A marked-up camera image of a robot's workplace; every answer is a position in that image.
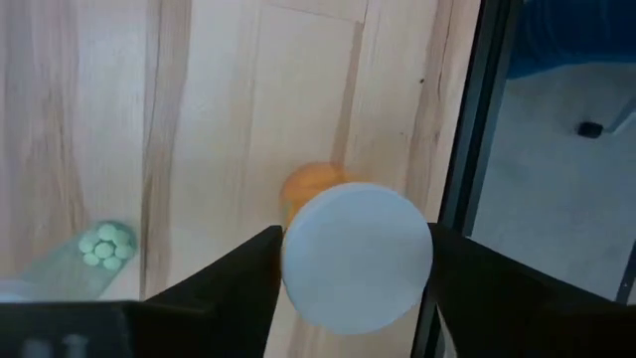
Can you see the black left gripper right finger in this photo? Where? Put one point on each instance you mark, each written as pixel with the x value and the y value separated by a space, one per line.
pixel 522 318

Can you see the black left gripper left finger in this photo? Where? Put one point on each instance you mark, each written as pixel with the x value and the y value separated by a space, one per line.
pixel 199 318

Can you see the green pill bottle white cap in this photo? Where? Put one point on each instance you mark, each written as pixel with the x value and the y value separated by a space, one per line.
pixel 104 248

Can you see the orange pill bottle white cap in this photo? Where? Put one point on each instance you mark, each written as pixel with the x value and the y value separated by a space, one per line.
pixel 358 258

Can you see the small black caster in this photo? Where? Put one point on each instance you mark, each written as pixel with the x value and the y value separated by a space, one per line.
pixel 589 129

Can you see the grey furniture leg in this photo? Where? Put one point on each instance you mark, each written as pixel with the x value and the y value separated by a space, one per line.
pixel 626 117

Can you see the dark blue container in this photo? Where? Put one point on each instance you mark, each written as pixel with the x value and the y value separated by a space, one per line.
pixel 571 35

